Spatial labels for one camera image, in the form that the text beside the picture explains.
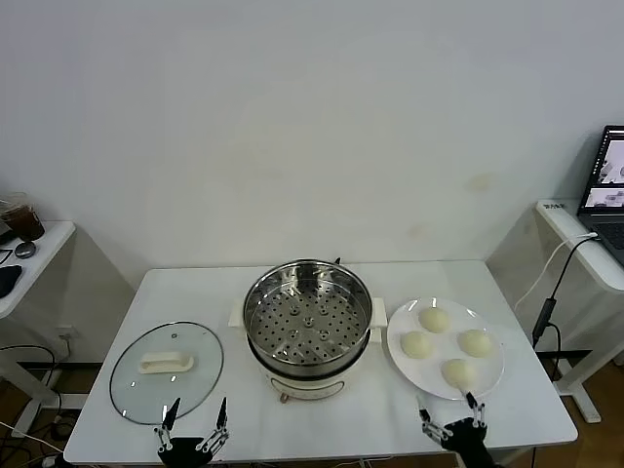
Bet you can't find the white side desk with laptop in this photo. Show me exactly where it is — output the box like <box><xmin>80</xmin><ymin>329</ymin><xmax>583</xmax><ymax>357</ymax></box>
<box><xmin>534</xmin><ymin>198</ymin><xmax>624</xmax><ymax>424</ymax></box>

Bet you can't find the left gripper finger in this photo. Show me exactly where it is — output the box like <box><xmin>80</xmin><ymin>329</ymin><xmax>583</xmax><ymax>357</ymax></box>
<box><xmin>196</xmin><ymin>396</ymin><xmax>229</xmax><ymax>452</ymax></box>
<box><xmin>153</xmin><ymin>397</ymin><xmax>181</xmax><ymax>452</ymax></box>

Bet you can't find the white charging cable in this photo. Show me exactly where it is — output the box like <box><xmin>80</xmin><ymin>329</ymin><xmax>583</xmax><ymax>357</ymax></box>
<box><xmin>514</xmin><ymin>232</ymin><xmax>600</xmax><ymax>309</ymax></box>

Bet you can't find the plastic iced coffee cup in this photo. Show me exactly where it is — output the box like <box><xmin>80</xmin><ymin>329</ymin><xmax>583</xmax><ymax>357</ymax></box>
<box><xmin>0</xmin><ymin>191</ymin><xmax>46</xmax><ymax>243</ymax></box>

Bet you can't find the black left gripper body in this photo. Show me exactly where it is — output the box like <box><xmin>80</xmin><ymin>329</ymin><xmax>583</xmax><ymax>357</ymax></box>
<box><xmin>156</xmin><ymin>436</ymin><xmax>215</xmax><ymax>468</ymax></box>

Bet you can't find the white round plate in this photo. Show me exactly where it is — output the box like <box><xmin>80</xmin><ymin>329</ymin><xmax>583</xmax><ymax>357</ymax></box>
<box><xmin>387</xmin><ymin>296</ymin><xmax>505</xmax><ymax>402</ymax></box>

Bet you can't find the black floor cable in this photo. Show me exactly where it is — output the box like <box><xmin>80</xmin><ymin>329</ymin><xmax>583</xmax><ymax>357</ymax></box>
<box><xmin>0</xmin><ymin>344</ymin><xmax>63</xmax><ymax>430</ymax></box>

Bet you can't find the stainless steel steamer basket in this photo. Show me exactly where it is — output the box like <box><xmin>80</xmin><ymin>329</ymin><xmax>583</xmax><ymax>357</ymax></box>
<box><xmin>242</xmin><ymin>258</ymin><xmax>375</xmax><ymax>371</ymax></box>

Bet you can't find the cream electric cooking pot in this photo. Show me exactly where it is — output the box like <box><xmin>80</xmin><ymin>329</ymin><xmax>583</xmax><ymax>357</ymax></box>
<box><xmin>227</xmin><ymin>297</ymin><xmax>389</xmax><ymax>404</ymax></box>

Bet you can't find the glass lid with cream handle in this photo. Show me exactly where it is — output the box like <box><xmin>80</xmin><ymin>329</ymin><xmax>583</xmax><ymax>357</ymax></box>
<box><xmin>108</xmin><ymin>320</ymin><xmax>225</xmax><ymax>426</ymax></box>

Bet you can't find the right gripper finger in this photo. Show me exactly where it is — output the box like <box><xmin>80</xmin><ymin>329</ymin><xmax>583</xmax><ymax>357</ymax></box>
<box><xmin>414</xmin><ymin>394</ymin><xmax>445</xmax><ymax>440</ymax></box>
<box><xmin>466</xmin><ymin>392</ymin><xmax>488</xmax><ymax>433</ymax></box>

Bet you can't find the grey open laptop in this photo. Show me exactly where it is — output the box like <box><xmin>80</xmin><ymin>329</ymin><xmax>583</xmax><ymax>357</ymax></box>
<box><xmin>576</xmin><ymin>125</ymin><xmax>624</xmax><ymax>268</ymax></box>

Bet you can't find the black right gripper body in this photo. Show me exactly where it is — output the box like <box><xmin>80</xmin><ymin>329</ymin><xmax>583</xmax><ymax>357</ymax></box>
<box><xmin>441</xmin><ymin>417</ymin><xmax>494</xmax><ymax>468</ymax></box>

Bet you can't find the white side desk with cup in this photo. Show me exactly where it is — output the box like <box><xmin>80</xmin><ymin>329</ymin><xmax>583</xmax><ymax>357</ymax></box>
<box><xmin>0</xmin><ymin>219</ymin><xmax>77</xmax><ymax>438</ymax></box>

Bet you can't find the black cable with adapter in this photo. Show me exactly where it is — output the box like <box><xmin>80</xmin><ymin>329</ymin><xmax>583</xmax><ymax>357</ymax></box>
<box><xmin>531</xmin><ymin>235</ymin><xmax>600</xmax><ymax>386</ymax></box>

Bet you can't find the white steamed baozi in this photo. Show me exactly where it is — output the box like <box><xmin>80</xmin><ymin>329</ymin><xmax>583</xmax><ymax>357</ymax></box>
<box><xmin>417</xmin><ymin>306</ymin><xmax>450</xmax><ymax>334</ymax></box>
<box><xmin>441</xmin><ymin>358</ymin><xmax>477</xmax><ymax>390</ymax></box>
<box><xmin>400</xmin><ymin>331</ymin><xmax>433</xmax><ymax>360</ymax></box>
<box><xmin>457</xmin><ymin>329</ymin><xmax>493</xmax><ymax>358</ymax></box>

